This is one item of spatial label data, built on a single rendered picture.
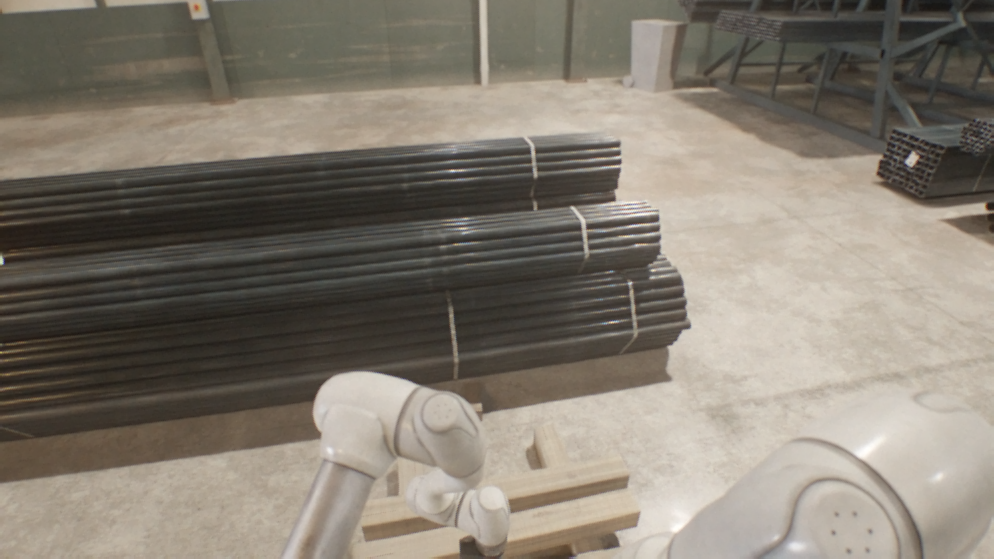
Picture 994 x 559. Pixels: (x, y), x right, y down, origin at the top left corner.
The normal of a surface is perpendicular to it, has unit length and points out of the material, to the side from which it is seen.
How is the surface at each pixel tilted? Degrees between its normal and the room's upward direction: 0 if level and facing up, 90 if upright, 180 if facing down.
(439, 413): 21
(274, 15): 90
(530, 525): 0
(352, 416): 32
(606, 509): 0
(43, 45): 90
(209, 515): 0
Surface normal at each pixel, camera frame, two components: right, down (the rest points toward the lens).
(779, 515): -0.81, -0.55
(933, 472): 0.15, -0.60
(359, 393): -0.14, -0.72
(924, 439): 0.07, -0.79
